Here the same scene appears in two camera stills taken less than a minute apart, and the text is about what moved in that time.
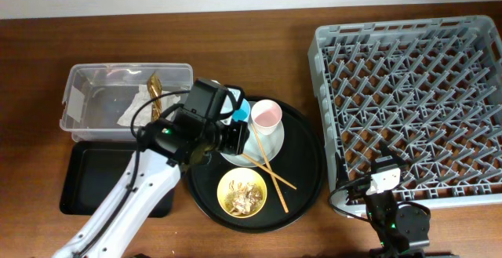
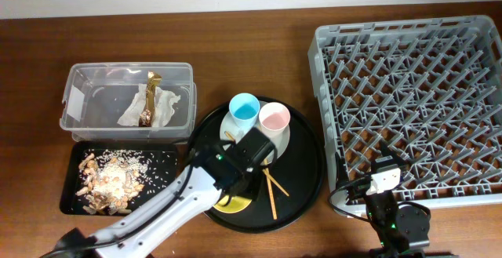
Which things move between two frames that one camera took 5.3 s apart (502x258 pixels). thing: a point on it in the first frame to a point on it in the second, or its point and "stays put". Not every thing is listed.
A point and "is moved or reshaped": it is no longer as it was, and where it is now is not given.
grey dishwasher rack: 428,91 stays put
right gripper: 384,152 stays put
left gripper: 238,132 to 256,183
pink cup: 266,114 is moved or reshaped
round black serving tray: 267,198 stays put
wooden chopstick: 271,172 to 269,181
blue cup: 242,113 is moved or reshaped
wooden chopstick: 271,172 to 275,182
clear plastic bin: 110,102 stays put
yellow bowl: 241,193 is moved or reshaped
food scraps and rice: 242,198 is moved or reshaped
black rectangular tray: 92,168 stays put
